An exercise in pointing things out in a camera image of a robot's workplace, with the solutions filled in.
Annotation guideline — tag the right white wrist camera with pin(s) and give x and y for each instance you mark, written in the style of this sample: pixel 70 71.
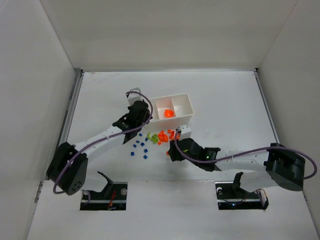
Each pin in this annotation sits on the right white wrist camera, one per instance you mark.
pixel 184 131

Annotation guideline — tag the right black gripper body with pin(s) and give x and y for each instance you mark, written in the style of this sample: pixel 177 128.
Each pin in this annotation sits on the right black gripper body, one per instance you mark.
pixel 176 150

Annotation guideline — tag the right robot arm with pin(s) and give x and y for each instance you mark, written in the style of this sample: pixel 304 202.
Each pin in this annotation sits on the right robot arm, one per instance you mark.
pixel 272 166

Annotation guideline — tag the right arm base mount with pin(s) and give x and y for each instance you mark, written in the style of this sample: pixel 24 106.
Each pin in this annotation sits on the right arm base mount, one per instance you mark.
pixel 231 197

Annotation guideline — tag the green curved lego piece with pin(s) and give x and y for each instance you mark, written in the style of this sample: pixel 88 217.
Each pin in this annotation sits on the green curved lego piece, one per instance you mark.
pixel 153 139

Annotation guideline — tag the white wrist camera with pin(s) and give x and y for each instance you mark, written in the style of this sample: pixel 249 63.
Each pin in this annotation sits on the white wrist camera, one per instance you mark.
pixel 184 131
pixel 133 96

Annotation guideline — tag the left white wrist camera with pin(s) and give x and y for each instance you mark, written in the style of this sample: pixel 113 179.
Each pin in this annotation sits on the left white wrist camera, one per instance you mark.
pixel 133 96

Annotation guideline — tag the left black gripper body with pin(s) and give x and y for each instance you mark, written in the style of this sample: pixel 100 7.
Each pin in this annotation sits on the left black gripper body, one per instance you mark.
pixel 139 110

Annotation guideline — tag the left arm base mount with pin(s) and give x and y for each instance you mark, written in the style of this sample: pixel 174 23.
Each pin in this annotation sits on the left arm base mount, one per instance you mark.
pixel 113 197

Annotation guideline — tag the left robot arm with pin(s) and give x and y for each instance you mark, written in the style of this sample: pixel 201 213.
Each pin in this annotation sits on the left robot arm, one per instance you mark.
pixel 68 168

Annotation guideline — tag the orange dome lego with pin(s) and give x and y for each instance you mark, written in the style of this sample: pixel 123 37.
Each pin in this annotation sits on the orange dome lego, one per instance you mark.
pixel 168 113
pixel 163 138

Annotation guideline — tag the white divided plastic container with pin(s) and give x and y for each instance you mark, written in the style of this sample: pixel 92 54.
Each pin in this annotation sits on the white divided plastic container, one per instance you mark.
pixel 180 104

